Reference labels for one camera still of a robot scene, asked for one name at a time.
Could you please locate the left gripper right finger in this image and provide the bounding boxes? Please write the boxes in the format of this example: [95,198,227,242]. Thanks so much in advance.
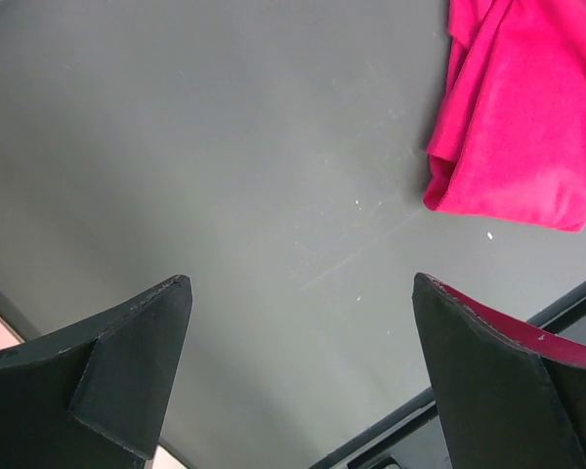
[412,274,586,468]

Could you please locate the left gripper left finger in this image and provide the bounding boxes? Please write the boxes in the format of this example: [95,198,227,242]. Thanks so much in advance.
[0,275,192,468]

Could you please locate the pink t shirt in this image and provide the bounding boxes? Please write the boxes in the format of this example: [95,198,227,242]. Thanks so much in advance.
[423,1,586,233]

